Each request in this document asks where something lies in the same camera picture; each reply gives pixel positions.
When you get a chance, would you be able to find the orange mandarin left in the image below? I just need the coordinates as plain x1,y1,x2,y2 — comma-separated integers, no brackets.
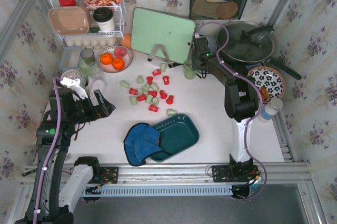
100,53,113,65

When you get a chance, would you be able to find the orange mandarin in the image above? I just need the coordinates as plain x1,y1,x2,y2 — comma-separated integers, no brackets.
100,53,113,65
112,58,125,71

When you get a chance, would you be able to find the metal cutting board stand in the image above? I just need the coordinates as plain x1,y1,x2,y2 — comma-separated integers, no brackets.
147,44,175,68

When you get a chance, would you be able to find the green coffee capsule bottom left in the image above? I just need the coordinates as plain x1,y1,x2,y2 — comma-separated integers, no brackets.
130,96,137,106

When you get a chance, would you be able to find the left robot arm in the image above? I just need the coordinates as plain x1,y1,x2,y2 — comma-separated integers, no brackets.
17,77,115,223

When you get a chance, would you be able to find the green coffee capsule upper left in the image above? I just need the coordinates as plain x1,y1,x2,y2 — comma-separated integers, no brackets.
136,75,144,85

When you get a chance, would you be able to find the green coffee capsule far left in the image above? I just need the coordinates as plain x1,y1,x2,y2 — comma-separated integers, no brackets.
120,80,130,88

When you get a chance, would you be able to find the red coffee capsule bottom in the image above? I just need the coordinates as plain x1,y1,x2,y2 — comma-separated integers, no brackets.
148,104,159,113

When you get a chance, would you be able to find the red coffee capsule top right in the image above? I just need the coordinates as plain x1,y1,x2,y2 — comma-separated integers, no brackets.
163,76,170,85

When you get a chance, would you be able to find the green coffee capsule lone bottom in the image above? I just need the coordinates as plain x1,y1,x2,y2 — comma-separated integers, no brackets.
166,109,178,116

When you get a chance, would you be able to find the mint green cutting board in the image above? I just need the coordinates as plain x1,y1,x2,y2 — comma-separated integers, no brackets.
131,7,195,64

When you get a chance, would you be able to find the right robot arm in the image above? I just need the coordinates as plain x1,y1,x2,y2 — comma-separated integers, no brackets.
192,35,259,177

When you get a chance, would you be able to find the green coffee capsule centre top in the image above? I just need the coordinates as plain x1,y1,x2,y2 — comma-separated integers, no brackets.
150,83,159,91

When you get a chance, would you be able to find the pink peach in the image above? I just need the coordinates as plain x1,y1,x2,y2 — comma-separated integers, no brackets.
114,46,127,58

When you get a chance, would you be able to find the white egg tray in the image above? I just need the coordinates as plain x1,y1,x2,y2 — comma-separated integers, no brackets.
64,37,122,49

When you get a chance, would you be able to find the orange mandarin right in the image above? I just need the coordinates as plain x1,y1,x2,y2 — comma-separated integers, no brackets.
112,58,125,71

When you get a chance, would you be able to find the blue cloth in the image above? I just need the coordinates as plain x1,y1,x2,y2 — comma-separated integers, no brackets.
123,123,163,167

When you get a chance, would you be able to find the green coffee capsule middle left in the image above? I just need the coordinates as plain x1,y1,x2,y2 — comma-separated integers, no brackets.
137,88,143,96

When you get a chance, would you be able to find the green glass cup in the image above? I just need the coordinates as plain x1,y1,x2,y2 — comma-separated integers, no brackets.
183,59,197,80

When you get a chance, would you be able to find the red coffee capsule lower left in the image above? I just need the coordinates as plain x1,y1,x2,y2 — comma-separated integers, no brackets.
137,94,147,102

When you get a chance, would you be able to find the black mesh organizer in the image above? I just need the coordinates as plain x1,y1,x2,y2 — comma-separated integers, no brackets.
189,0,247,20

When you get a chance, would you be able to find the red coffee capsule centre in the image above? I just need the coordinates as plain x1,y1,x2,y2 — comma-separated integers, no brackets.
147,90,157,98

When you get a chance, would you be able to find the red coffee capsule upper middle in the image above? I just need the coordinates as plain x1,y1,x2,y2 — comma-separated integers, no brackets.
146,76,153,85

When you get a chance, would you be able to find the patterned fruit bowl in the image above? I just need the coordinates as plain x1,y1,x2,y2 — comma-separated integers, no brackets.
96,46,133,73

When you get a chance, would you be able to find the green tinted glass jar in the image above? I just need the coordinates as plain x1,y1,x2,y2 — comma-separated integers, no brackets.
78,48,96,73

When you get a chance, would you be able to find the red coffee capsule far right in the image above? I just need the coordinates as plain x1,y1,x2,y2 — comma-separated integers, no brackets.
166,95,174,105

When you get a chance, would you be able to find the white strainer bowl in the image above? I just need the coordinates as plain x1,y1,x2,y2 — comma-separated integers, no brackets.
61,69,82,83

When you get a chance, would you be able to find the clear drinking glass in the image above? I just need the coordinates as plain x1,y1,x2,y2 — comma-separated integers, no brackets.
87,62,103,79

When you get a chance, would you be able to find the round cork coaster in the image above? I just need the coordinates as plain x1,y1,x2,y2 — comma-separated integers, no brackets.
216,1,239,19

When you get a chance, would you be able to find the green coffee capsule near stand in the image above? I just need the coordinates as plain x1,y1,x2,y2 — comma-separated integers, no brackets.
160,63,167,73

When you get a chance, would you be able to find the clear lidded food container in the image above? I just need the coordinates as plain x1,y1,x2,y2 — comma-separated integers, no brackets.
58,46,83,71

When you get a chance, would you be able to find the green coffee capsule lower centre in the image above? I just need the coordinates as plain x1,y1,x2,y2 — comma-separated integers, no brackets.
145,94,153,104

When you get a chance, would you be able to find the black wok with glass lid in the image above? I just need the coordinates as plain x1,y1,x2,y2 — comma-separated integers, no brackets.
216,21,302,80

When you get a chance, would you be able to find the teal plastic storage basket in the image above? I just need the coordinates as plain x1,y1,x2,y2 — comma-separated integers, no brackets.
150,114,200,162

